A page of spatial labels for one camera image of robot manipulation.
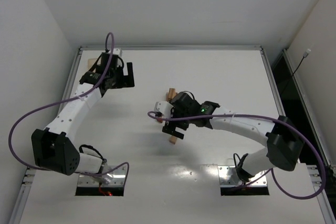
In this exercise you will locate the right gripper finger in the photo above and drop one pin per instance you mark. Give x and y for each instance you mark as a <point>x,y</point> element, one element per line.
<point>177,134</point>
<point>170,130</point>

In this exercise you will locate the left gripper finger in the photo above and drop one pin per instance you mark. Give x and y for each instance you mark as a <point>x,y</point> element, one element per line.
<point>123,84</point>
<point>129,75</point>

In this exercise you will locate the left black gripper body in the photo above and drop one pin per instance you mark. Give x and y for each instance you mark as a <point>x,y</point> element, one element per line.
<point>126,82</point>

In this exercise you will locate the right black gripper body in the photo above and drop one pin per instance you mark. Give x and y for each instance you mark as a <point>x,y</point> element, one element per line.
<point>172,130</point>

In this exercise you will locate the lone light wood cube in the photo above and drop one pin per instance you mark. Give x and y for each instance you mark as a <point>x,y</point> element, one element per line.
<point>173,140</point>

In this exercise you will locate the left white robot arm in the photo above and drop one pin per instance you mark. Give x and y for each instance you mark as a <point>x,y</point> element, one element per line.
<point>53,147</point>

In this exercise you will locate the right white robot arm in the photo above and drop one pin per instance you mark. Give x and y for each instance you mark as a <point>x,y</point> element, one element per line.
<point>281,146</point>

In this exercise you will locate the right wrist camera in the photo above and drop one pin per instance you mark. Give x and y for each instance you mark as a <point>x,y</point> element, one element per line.
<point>164,108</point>

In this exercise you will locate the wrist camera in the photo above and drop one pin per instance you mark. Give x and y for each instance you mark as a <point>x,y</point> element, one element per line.
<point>117,53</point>
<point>164,108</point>

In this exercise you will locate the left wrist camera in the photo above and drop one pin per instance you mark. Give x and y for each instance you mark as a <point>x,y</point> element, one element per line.
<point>117,53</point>

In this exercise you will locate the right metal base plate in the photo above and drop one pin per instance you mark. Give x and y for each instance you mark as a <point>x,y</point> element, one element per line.
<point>229,179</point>

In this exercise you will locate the metal base plate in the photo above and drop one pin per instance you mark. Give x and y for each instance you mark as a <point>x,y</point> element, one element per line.
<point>229,179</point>
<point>115,178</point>

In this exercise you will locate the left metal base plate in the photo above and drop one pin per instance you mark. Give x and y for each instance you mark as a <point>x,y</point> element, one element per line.
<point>115,178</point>

